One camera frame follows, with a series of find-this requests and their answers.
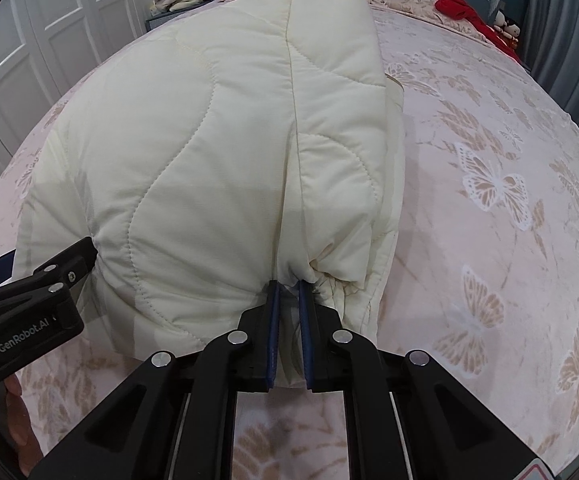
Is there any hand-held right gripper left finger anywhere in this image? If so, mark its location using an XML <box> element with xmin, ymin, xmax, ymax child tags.
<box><xmin>32</xmin><ymin>280</ymin><xmax>282</xmax><ymax>480</ymax></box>

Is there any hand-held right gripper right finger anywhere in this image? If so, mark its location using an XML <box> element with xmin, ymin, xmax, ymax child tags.
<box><xmin>297</xmin><ymin>281</ymin><xmax>556</xmax><ymax>480</ymax></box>

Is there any cream quilted jacket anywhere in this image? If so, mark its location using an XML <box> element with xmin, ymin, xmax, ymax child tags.
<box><xmin>13</xmin><ymin>0</ymin><xmax>406</xmax><ymax>391</ymax></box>

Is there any person's left hand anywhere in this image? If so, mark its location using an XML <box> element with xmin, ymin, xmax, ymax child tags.
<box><xmin>4</xmin><ymin>375</ymin><xmax>32</xmax><ymax>443</ymax></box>

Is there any bed with pink butterfly bedspread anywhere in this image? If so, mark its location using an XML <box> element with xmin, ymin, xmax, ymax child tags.
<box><xmin>0</xmin><ymin>0</ymin><xmax>579</xmax><ymax>480</ymax></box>

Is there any white wardrobe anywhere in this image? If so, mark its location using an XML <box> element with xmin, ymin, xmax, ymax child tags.
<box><xmin>0</xmin><ymin>0</ymin><xmax>170</xmax><ymax>161</ymax></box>

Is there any blue-grey nightstand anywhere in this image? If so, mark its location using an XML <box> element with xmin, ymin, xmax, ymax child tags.
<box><xmin>146</xmin><ymin>10</ymin><xmax>180</xmax><ymax>33</ymax></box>

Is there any red garment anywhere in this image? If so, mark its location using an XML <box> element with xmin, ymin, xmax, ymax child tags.
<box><xmin>430</xmin><ymin>0</ymin><xmax>530</xmax><ymax>63</ymax></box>

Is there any grey curtain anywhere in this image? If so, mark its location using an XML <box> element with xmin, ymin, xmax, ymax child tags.
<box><xmin>519</xmin><ymin>0</ymin><xmax>579</xmax><ymax>146</ymax></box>

